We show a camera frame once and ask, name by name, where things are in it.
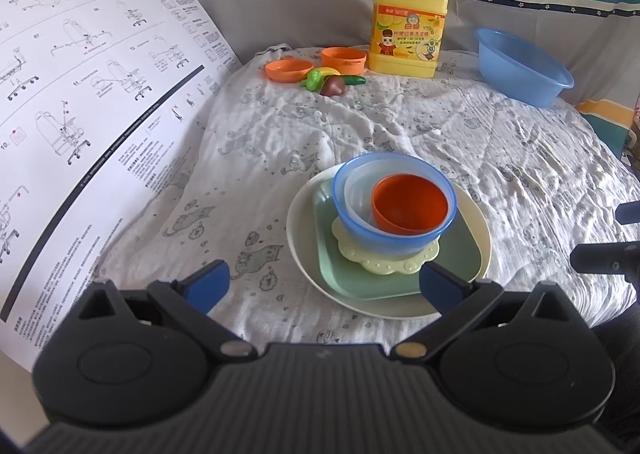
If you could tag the dark orange bowl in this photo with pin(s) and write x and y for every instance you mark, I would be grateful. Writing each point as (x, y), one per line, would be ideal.
(410, 204)

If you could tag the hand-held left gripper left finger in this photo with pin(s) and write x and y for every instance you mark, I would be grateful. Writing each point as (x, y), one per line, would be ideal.
(207, 284)

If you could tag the green square plate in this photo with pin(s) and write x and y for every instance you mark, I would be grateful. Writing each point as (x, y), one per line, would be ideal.
(350, 279)

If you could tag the green toy cucumber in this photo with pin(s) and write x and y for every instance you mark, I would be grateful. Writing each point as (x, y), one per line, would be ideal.
(355, 79)

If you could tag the clear plastic bowl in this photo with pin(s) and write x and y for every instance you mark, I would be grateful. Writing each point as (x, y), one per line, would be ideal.
(357, 199)

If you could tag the green toy vegetable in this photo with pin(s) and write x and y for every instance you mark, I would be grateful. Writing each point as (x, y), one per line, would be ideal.
(315, 79)

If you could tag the blue transparent bowl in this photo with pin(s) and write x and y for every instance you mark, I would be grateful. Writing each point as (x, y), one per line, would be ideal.
(390, 241)

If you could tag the orange toy pot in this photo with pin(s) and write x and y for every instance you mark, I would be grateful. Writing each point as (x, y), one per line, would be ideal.
(342, 61)

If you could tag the white round plate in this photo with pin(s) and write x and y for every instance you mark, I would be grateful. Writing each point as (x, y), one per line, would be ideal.
(305, 244)

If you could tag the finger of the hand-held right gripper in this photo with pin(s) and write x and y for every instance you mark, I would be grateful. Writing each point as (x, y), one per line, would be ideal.
(605, 259)
(630, 213)

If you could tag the orange toy plate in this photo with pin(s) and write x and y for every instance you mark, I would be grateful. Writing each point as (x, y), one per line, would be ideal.
(287, 69)

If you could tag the yellow detergent pump bottle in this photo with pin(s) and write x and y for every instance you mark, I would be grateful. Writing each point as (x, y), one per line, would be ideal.
(405, 33)

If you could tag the white cat-print blanket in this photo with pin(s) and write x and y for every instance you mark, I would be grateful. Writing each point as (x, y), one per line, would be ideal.
(250, 158)

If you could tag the white instruction sheet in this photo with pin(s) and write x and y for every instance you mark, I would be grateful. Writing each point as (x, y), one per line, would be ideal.
(100, 108)

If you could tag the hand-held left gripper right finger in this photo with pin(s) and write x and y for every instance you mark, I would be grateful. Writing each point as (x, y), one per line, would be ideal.
(442, 289)

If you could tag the yellow flower-shaped plate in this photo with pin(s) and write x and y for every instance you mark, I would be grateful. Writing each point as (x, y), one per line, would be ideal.
(380, 264)

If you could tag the blue plastic basin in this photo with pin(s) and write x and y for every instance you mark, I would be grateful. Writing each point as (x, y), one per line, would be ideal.
(520, 78)

